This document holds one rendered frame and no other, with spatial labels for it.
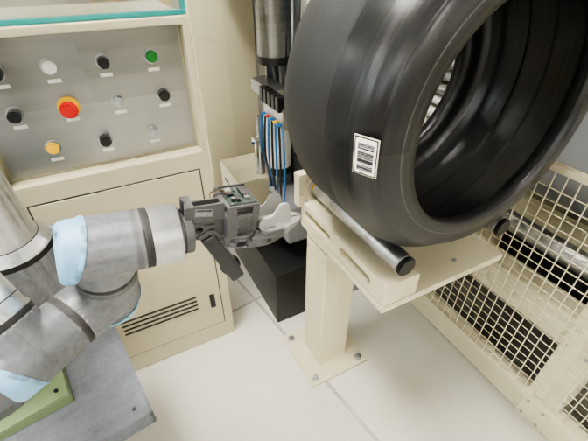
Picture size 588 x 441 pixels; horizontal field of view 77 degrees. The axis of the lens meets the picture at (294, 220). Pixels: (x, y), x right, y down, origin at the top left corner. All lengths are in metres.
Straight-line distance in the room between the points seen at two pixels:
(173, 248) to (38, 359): 0.22
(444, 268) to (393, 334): 0.91
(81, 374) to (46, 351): 0.45
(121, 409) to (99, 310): 0.38
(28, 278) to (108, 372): 0.29
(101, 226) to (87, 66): 0.65
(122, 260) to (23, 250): 0.38
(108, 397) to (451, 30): 0.95
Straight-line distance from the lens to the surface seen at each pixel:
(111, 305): 0.65
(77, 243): 0.55
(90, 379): 1.05
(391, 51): 0.53
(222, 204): 0.57
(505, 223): 0.95
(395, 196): 0.61
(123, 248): 0.55
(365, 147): 0.54
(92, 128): 1.19
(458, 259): 0.98
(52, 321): 0.63
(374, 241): 0.80
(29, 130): 1.20
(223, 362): 1.70
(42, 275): 0.94
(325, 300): 1.35
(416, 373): 1.73
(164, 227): 0.55
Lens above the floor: 1.41
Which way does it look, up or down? 36 degrees down
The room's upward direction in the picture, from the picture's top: straight up
